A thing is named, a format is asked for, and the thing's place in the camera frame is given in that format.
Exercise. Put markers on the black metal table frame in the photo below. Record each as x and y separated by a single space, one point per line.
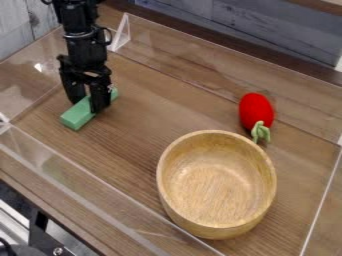
25 236

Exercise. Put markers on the brown wooden bowl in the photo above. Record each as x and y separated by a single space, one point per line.
217 183

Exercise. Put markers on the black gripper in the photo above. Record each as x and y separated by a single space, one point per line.
83 67

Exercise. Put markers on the clear acrylic front wall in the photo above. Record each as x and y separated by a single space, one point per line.
106 218

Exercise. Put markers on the red plush strawberry toy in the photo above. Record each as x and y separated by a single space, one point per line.
257 116

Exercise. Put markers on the clear acrylic corner bracket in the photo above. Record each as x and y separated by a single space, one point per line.
121 35

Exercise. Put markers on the green rectangular block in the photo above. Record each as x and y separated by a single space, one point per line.
78 115

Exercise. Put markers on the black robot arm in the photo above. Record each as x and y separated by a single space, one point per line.
77 16

